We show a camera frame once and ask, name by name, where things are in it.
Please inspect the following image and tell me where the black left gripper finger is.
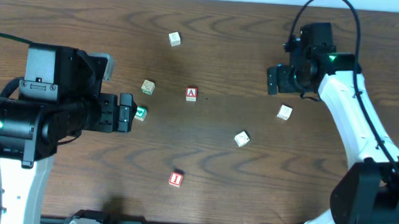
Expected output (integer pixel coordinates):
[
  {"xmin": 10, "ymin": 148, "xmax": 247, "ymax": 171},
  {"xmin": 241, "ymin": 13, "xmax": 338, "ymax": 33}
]
[
  {"xmin": 118, "ymin": 93, "xmax": 137, "ymax": 112},
  {"xmin": 116, "ymin": 117, "xmax": 132, "ymax": 132}
]

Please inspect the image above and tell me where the plain engraved wooden block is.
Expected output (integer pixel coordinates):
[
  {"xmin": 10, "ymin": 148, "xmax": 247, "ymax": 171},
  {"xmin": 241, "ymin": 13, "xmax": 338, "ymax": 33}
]
[{"xmin": 277, "ymin": 105, "xmax": 293, "ymax": 120}]

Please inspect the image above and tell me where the red letter A wooden block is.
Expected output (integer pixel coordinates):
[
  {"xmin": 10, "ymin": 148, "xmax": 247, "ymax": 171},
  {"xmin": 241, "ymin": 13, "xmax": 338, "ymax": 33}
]
[{"xmin": 185, "ymin": 87, "xmax": 198, "ymax": 102}]

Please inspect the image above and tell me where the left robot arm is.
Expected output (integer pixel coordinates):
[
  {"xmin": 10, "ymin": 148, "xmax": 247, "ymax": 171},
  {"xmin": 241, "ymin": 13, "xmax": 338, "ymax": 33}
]
[{"xmin": 0, "ymin": 77, "xmax": 137, "ymax": 224}]

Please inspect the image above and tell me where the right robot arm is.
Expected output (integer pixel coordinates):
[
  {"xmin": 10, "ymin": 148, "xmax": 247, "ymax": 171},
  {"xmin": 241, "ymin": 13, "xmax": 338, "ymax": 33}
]
[{"xmin": 267, "ymin": 52, "xmax": 399, "ymax": 224}]

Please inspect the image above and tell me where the green number 4 wooden block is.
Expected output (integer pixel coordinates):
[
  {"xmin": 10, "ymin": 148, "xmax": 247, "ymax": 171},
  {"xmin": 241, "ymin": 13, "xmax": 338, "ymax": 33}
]
[{"xmin": 134, "ymin": 106, "xmax": 148, "ymax": 121}]

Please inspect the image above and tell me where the green-edged animal picture wooden block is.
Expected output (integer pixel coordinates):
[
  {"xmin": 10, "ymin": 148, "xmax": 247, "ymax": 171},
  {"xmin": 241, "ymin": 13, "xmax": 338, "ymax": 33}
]
[{"xmin": 141, "ymin": 80, "xmax": 155, "ymax": 95}]

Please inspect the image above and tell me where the tilted wooden block red dot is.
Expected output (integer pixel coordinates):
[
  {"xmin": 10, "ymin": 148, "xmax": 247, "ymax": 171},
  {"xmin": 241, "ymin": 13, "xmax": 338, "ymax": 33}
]
[{"xmin": 234, "ymin": 131, "xmax": 250, "ymax": 147}]

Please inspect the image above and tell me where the red letter I wooden block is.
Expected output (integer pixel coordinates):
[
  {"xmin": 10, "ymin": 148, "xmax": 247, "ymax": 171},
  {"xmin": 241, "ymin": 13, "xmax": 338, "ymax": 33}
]
[{"xmin": 168, "ymin": 171, "xmax": 183, "ymax": 187}]

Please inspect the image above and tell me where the plain wooden block far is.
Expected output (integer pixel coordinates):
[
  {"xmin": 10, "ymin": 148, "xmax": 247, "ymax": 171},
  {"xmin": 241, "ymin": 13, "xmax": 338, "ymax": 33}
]
[{"xmin": 168, "ymin": 32, "xmax": 181, "ymax": 46}]

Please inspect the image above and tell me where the black right camera cable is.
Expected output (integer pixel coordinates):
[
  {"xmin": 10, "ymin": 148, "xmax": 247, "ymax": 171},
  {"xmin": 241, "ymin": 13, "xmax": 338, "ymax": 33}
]
[{"xmin": 275, "ymin": 0, "xmax": 399, "ymax": 224}]

